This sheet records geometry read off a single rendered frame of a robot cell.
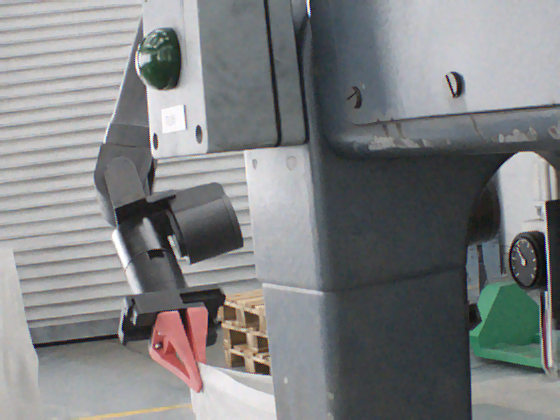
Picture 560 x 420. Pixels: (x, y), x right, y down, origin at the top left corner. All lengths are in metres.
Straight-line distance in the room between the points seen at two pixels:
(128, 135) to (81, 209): 7.00
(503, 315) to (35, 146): 3.65
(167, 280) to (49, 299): 7.06
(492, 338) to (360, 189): 5.63
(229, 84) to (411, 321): 0.14
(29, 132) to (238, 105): 7.65
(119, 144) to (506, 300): 5.11
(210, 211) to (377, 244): 0.67
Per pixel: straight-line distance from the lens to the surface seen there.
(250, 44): 0.49
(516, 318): 6.25
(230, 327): 6.69
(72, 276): 8.21
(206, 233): 1.17
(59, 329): 8.20
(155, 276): 1.13
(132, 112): 1.24
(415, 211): 0.52
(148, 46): 0.51
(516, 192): 9.14
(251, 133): 0.49
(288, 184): 0.52
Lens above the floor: 1.24
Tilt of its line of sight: 3 degrees down
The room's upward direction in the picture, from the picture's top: 6 degrees counter-clockwise
